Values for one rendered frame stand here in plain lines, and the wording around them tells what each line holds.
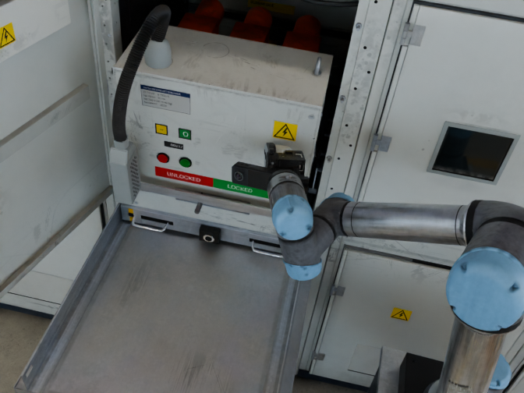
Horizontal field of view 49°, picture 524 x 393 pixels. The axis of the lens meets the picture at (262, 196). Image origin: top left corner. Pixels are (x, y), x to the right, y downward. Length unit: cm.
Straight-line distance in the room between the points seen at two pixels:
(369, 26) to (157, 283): 85
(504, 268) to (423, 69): 61
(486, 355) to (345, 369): 127
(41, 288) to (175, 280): 91
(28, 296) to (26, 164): 106
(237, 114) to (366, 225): 41
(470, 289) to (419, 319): 107
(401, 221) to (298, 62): 51
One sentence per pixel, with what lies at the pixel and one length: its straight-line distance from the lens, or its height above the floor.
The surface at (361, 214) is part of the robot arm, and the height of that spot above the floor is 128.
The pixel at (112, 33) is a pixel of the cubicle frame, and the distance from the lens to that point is 152.
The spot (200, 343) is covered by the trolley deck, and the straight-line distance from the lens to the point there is 148.
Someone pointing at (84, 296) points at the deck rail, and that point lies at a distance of 158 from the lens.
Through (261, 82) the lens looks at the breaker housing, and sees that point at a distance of 135.
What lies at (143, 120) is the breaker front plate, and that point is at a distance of 145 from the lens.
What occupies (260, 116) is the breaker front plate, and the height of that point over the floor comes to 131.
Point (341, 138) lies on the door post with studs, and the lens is 151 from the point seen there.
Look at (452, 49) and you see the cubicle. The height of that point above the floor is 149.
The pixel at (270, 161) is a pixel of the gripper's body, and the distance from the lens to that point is 124.
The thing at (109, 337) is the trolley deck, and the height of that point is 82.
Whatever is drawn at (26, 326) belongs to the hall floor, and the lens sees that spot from 259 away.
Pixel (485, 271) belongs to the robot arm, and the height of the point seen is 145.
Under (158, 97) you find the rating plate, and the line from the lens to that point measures 139.
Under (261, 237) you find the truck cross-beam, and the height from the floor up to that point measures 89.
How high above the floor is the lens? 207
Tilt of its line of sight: 43 degrees down
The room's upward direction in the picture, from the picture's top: 7 degrees clockwise
